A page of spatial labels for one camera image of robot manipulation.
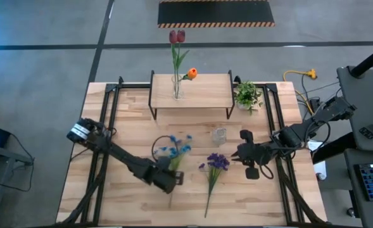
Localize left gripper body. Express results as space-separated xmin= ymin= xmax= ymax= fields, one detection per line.
xmin=149 ymin=167 xmax=178 ymax=194

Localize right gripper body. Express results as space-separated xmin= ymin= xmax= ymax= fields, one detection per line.
xmin=238 ymin=129 xmax=272 ymax=167

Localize blue artificial flower bunch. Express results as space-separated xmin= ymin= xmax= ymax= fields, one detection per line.
xmin=153 ymin=134 xmax=194 ymax=174

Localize purple artificial flower bunch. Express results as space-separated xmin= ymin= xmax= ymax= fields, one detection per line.
xmin=198 ymin=153 xmax=231 ymax=219

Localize patterned cut-glass vase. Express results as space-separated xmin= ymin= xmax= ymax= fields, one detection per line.
xmin=212 ymin=127 xmax=228 ymax=147

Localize tall clear glass vase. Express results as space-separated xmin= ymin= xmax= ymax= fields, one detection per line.
xmin=171 ymin=74 xmax=186 ymax=101

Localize wooden shelf black metal legs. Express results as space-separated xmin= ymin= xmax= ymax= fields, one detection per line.
xmin=148 ymin=69 xmax=236 ymax=121

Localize green plant in white pot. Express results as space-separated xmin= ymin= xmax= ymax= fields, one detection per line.
xmin=233 ymin=81 xmax=263 ymax=115

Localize white flat floor object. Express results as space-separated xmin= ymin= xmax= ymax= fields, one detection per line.
xmin=307 ymin=141 xmax=328 ymax=182

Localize black desk support bar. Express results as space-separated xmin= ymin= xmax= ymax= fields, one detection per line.
xmin=312 ymin=132 xmax=358 ymax=165

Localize small black desk device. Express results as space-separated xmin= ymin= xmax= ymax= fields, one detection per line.
xmin=359 ymin=124 xmax=373 ymax=140

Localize black hazard-striped floor mat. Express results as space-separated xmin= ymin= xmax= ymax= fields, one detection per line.
xmin=156 ymin=0 xmax=275 ymax=29

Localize black diagonal pole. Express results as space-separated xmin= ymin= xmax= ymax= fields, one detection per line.
xmin=350 ymin=41 xmax=373 ymax=79

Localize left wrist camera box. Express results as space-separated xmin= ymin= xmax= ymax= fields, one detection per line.
xmin=174 ymin=170 xmax=185 ymax=186

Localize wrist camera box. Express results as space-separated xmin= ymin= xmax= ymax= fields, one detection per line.
xmin=245 ymin=167 xmax=260 ymax=181
xmin=174 ymin=170 xmax=185 ymax=186

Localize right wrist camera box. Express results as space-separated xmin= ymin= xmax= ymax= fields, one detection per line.
xmin=245 ymin=167 xmax=260 ymax=181

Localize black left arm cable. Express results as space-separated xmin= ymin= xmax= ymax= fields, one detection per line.
xmin=151 ymin=135 xmax=178 ymax=161

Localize black metal table frame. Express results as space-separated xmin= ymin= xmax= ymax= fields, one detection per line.
xmin=58 ymin=75 xmax=331 ymax=227

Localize yellow extension cord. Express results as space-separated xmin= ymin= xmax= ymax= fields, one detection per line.
xmin=282 ymin=68 xmax=319 ymax=115

